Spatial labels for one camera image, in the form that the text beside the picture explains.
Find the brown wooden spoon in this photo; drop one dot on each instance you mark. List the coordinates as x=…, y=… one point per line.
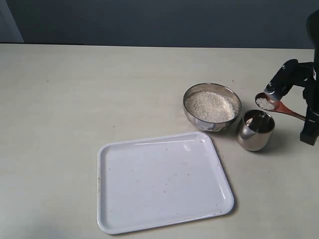
x=265, y=103

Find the small steel cup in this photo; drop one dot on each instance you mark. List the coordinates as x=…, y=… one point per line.
x=254, y=130

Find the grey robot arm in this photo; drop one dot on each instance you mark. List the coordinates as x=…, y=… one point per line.
x=312, y=26

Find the white plastic tray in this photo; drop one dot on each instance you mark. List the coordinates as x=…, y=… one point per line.
x=160, y=181

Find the steel bowl of rice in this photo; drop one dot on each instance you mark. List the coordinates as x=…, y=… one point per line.
x=211, y=107

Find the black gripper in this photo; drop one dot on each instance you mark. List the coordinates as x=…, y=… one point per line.
x=282, y=82

